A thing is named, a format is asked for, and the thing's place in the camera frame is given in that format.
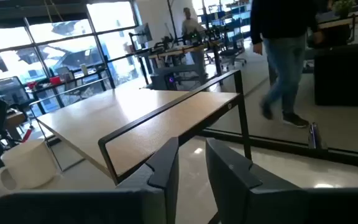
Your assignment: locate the black cabinet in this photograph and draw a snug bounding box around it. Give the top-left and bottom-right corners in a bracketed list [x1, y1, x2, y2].
[314, 42, 358, 106]

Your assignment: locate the person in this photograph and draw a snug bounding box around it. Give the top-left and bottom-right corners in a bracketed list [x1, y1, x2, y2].
[180, 6, 208, 85]
[249, 0, 324, 129]

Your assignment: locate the computer monitor on arm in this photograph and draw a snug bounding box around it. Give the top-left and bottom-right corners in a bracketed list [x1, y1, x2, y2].
[134, 23, 154, 44]

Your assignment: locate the potted green plant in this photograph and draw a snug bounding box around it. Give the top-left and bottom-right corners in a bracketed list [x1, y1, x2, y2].
[333, 0, 357, 18]

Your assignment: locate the black mesh office chair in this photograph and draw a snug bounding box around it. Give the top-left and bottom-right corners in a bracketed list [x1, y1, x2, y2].
[0, 76, 32, 125]

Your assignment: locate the blue metallic clamp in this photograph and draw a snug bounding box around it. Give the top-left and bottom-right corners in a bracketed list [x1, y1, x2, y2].
[308, 122, 323, 150]

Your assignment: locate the wooden shelf with black frame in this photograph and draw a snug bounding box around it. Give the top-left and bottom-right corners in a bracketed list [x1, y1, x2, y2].
[28, 68, 253, 186]

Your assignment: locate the black swivel office chair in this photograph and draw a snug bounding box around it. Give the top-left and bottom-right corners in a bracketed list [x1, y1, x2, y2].
[219, 30, 247, 71]

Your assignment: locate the computer tower with purple light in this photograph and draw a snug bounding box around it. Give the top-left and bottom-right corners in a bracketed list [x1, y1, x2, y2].
[150, 73, 180, 91]

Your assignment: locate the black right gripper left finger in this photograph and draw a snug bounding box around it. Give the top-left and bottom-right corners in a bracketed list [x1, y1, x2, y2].
[0, 136, 180, 224]

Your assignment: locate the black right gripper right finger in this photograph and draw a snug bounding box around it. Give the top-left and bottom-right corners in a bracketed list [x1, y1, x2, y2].
[206, 138, 358, 224]

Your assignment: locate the wooden workbench with equipment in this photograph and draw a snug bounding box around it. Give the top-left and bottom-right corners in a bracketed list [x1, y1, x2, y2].
[147, 40, 223, 86]

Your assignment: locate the wooden table with black frame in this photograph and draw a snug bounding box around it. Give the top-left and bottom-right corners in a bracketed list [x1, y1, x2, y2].
[317, 11, 358, 44]

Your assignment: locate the white ceramic mug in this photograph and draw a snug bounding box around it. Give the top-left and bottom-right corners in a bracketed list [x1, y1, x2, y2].
[0, 138, 58, 192]

